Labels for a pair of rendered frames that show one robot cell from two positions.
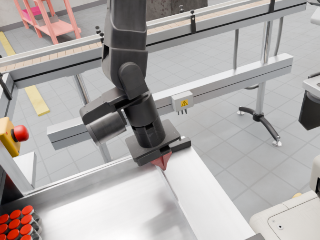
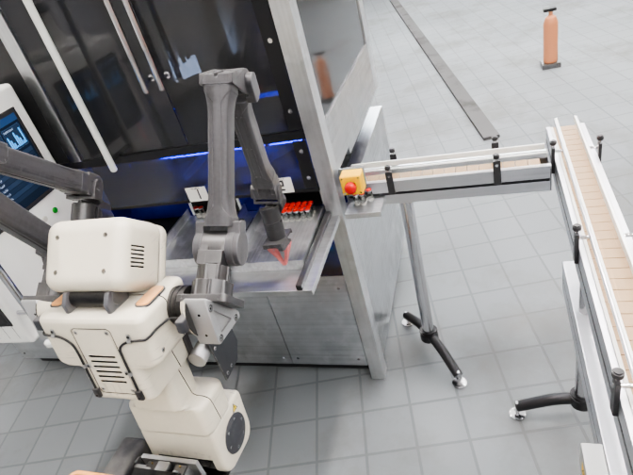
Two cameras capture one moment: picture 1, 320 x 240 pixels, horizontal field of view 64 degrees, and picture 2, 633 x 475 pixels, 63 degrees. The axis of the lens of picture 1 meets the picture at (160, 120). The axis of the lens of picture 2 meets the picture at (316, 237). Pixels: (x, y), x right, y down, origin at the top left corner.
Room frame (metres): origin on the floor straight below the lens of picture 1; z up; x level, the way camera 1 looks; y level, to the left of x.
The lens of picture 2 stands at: (1.29, -0.97, 1.81)
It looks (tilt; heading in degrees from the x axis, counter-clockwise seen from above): 32 degrees down; 127
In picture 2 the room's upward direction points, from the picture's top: 17 degrees counter-clockwise
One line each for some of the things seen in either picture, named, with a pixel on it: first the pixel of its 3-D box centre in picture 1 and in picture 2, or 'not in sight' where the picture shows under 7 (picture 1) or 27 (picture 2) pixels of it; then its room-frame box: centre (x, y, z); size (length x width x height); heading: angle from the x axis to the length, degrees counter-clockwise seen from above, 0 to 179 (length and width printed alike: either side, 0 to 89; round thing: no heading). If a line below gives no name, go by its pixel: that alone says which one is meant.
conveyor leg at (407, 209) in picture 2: not in sight; (418, 273); (0.59, 0.55, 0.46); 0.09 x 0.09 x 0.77; 14
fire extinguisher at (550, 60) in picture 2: not in sight; (550, 37); (0.57, 4.20, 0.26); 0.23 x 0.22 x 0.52; 61
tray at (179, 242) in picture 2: not in sight; (199, 235); (-0.06, 0.12, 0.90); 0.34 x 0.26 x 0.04; 104
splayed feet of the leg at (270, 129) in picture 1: (257, 120); not in sight; (1.50, -0.74, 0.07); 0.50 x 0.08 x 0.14; 14
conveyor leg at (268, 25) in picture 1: (262, 75); not in sight; (1.50, -0.74, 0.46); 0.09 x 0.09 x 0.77; 14
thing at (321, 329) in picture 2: not in sight; (195, 246); (-0.68, 0.56, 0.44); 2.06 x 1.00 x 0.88; 14
